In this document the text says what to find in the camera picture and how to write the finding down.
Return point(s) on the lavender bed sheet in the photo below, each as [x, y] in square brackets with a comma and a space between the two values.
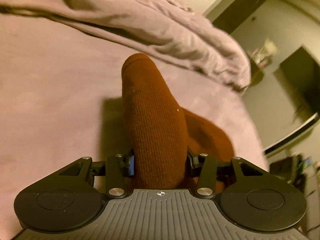
[50, 80]

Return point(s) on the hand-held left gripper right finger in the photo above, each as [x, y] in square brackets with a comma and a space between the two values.
[192, 162]

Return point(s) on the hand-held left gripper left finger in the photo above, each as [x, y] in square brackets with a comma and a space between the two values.
[131, 167]

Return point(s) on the dark doorway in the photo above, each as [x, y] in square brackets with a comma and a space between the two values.
[240, 10]

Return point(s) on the dark floor clutter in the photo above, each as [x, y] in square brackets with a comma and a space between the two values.
[290, 168]

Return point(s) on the brown knit sweater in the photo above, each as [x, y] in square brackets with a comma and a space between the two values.
[155, 120]

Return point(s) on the small cluttered wall shelf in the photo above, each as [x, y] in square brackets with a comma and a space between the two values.
[262, 55]

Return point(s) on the crumpled lavender duvet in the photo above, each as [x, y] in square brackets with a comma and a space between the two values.
[140, 22]

